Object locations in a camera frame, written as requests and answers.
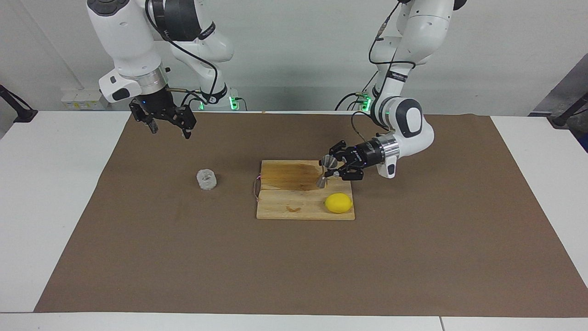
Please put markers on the metal double jigger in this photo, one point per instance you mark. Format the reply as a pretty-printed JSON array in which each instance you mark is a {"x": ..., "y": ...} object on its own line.
[{"x": 328, "y": 161}]

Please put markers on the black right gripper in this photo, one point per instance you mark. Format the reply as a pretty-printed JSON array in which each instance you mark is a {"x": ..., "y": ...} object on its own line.
[{"x": 155, "y": 101}]

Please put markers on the yellow lemon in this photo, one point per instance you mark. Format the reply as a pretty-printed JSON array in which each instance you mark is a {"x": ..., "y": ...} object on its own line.
[{"x": 339, "y": 203}]

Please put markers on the wooden cutting board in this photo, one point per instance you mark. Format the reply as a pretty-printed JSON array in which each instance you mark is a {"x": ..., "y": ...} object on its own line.
[{"x": 294, "y": 202}]

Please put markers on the brown paper table mat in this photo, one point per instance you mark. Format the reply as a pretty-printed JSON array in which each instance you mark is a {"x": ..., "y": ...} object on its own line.
[{"x": 183, "y": 257}]

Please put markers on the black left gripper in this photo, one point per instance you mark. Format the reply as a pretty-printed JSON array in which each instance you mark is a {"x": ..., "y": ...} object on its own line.
[{"x": 367, "y": 154}]

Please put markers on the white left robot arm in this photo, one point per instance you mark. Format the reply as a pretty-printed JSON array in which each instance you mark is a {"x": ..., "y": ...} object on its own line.
[{"x": 413, "y": 124}]

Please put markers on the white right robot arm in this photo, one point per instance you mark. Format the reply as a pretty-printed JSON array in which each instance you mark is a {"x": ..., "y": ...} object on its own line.
[{"x": 124, "y": 41}]

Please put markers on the black clamp stand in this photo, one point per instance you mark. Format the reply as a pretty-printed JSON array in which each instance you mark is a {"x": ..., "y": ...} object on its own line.
[
  {"x": 23, "y": 114},
  {"x": 562, "y": 120}
]

